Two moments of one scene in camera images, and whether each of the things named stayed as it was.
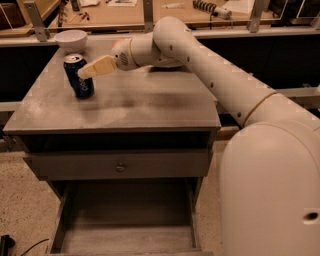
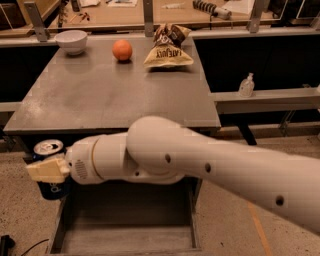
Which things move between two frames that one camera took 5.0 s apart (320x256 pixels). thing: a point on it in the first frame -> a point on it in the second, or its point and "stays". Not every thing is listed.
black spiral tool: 212,9 stays
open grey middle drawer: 127,218 stays
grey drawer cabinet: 124,165 stays
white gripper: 121,55 -> 80,161
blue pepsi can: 83,88 -> 45,150
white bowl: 71,41 stays
